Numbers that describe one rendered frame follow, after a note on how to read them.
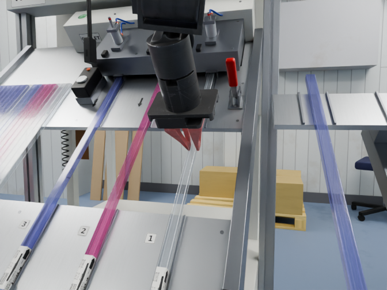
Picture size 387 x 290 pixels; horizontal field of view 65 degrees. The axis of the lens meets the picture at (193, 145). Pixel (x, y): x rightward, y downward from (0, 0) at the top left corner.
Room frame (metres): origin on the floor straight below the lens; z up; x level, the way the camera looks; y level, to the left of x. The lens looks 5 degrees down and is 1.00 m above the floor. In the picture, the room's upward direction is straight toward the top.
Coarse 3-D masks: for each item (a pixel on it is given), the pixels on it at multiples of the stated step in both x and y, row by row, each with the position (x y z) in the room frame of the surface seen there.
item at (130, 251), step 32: (0, 224) 0.48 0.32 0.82; (64, 224) 0.46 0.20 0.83; (96, 224) 0.45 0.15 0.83; (128, 224) 0.44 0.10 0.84; (160, 224) 0.43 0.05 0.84; (192, 224) 0.42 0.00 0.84; (224, 224) 0.41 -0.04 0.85; (0, 256) 0.44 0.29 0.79; (32, 256) 0.43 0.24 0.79; (64, 256) 0.42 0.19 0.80; (128, 256) 0.40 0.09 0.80; (192, 256) 0.39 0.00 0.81; (224, 256) 0.38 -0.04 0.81; (32, 288) 0.40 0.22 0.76; (64, 288) 0.39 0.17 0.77; (96, 288) 0.38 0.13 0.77; (128, 288) 0.37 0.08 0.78; (192, 288) 0.36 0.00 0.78
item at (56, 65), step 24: (48, 48) 0.93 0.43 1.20; (72, 48) 0.90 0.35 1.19; (24, 72) 0.85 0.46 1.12; (48, 72) 0.82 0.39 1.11; (72, 72) 0.80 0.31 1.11; (240, 72) 0.66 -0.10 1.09; (72, 96) 0.72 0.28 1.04; (120, 96) 0.68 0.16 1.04; (144, 96) 0.67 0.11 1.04; (72, 120) 0.65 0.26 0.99; (120, 120) 0.62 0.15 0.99; (216, 120) 0.57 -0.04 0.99; (240, 120) 0.56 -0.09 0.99
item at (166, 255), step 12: (192, 144) 0.52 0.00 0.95; (192, 156) 0.50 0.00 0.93; (192, 168) 0.49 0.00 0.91; (180, 180) 0.47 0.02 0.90; (180, 192) 0.45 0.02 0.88; (180, 204) 0.44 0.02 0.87; (180, 216) 0.43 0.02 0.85; (168, 228) 0.41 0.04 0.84; (168, 240) 0.40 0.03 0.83; (168, 252) 0.39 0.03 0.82; (168, 264) 0.38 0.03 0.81
